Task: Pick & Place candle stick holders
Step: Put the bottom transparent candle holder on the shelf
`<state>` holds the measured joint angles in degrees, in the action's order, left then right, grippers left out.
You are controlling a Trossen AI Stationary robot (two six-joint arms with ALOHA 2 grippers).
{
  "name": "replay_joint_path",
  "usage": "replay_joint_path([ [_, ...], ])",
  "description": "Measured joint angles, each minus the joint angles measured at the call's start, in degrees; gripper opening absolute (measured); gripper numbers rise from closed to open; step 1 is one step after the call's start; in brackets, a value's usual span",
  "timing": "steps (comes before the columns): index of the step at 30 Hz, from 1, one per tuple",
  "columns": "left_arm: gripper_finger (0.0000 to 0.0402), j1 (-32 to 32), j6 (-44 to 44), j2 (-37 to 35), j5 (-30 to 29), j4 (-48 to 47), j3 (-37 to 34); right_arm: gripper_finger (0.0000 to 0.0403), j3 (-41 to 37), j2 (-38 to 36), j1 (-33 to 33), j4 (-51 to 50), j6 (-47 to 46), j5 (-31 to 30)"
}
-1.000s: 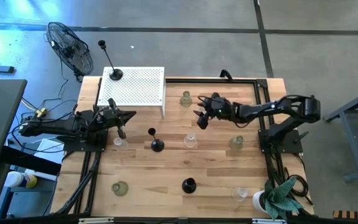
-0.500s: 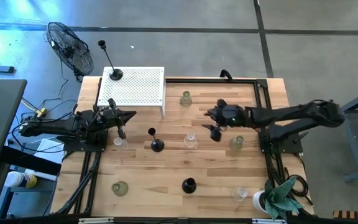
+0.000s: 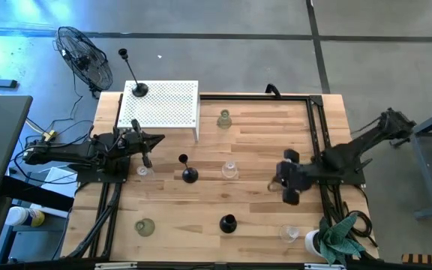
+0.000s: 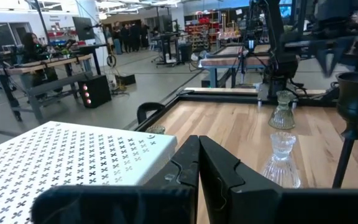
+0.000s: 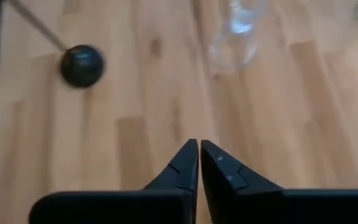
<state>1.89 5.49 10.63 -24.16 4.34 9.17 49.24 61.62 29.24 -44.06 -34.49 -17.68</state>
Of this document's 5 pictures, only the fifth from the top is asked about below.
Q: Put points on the tall black candlestick holder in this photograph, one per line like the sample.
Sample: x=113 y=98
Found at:
x=82 y=67

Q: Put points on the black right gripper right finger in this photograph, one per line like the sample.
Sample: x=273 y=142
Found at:
x=244 y=205

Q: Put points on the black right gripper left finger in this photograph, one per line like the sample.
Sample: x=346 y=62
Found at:
x=166 y=205

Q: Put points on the clear ribbed glass candle holder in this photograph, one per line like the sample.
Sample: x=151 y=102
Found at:
x=239 y=25

